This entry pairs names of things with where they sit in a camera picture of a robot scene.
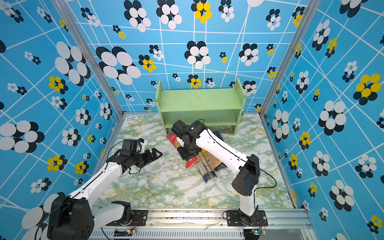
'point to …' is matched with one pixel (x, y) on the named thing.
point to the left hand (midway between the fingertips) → (157, 155)
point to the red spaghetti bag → (190, 162)
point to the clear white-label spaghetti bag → (204, 168)
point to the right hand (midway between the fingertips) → (187, 156)
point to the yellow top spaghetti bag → (212, 161)
